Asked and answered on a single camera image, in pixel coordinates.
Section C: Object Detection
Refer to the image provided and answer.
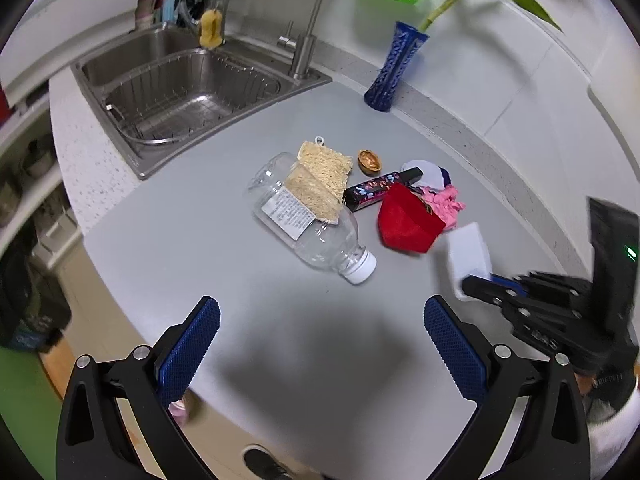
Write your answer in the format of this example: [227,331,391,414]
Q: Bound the pink crumpled paper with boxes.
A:
[419,184,467,232]

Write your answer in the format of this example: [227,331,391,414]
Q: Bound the beige loofah pad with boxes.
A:
[286,136,354,224]

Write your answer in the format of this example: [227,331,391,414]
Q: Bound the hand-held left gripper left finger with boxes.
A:
[56,296,221,480]

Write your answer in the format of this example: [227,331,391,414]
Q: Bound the stainless steel sink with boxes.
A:
[70,25,333,181]

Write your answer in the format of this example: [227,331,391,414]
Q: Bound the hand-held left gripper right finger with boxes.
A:
[423,295,591,480]

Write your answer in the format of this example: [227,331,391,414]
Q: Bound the white and purple cloth pouch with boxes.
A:
[401,159,453,192]

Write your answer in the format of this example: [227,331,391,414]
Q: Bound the person's right hand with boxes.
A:
[572,357,640,413]

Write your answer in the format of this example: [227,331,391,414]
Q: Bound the yellow hanging sponge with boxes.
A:
[198,8,224,51]

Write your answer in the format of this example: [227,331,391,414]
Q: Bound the tall steel faucet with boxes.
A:
[277,0,348,81]

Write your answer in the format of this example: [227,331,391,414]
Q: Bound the pink small object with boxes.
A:
[167,395,191,426]

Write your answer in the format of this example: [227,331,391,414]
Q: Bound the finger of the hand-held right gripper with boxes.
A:
[461,276,598,356]
[490,270,596,307]

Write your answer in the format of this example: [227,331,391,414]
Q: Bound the blue patterned vase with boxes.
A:
[363,21,431,112]

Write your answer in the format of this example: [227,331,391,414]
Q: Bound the red cloth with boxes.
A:
[377,182,447,253]

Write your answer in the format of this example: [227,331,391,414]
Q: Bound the clear plastic bottle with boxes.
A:
[247,152,377,286]

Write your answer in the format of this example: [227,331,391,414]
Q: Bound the person's right forearm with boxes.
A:
[582,380,640,480]

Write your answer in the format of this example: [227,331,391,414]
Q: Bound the open storage shelf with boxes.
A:
[0,100,83,261]

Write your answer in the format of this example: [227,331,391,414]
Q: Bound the walnut shell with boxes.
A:
[357,149,385,176]

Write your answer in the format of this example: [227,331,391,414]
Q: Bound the wire drain basket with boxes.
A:
[102,52,281,146]

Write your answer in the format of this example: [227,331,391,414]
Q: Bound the black patterned tube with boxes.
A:
[343,167,425,212]

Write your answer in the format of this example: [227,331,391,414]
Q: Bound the dark bag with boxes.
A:
[0,240,73,353]

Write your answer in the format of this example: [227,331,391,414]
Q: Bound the white sponge block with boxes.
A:
[432,222,495,302]

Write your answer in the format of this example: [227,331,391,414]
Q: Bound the white appliance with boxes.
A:
[0,0,143,108]

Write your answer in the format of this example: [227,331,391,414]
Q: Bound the black shoe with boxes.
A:
[242,444,296,480]

